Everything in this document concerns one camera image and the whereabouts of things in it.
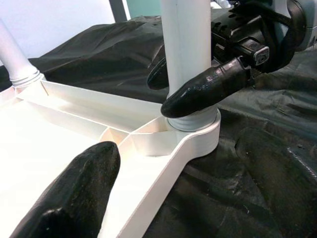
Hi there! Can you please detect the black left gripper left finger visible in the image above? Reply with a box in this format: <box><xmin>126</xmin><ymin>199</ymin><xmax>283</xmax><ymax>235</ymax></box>
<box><xmin>9</xmin><ymin>140</ymin><xmax>121</xmax><ymax>238</ymax></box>

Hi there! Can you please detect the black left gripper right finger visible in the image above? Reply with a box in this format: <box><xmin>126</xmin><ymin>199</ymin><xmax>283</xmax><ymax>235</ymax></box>
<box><xmin>234</xmin><ymin>127</ymin><xmax>317</xmax><ymax>238</ymax></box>

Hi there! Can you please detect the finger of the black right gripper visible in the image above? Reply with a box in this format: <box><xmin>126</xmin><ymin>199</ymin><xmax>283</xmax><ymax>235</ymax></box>
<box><xmin>160</xmin><ymin>57</ymin><xmax>256</xmax><ymax>119</ymax></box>
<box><xmin>147</xmin><ymin>58</ymin><xmax>170</xmax><ymax>91</ymax></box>

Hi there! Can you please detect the white plastic table leg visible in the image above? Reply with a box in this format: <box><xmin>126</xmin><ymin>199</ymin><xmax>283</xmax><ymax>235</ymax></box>
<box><xmin>0</xmin><ymin>18</ymin><xmax>45</xmax><ymax>87</ymax></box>
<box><xmin>159</xmin><ymin>0</ymin><xmax>221</xmax><ymax>132</ymax></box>

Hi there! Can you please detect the white plastic table top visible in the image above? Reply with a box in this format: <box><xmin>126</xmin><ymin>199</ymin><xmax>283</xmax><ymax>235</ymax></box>
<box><xmin>0</xmin><ymin>79</ymin><xmax>221</xmax><ymax>238</ymax></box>

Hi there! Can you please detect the black plastic cover sheet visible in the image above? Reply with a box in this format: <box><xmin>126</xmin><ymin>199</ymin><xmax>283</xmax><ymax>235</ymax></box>
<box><xmin>0</xmin><ymin>14</ymin><xmax>317</xmax><ymax>238</ymax></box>

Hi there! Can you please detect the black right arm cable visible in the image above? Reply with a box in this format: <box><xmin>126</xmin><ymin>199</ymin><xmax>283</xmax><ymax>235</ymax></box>
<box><xmin>257</xmin><ymin>0</ymin><xmax>302</xmax><ymax>74</ymax></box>

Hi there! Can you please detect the teal glass wall panel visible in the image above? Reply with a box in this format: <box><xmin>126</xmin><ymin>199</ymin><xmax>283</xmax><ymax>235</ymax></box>
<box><xmin>127</xmin><ymin>0</ymin><xmax>162</xmax><ymax>18</ymax></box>

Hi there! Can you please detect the black wall post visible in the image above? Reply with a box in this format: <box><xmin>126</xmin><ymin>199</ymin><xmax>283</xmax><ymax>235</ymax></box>
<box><xmin>108</xmin><ymin>0</ymin><xmax>131</xmax><ymax>25</ymax></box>

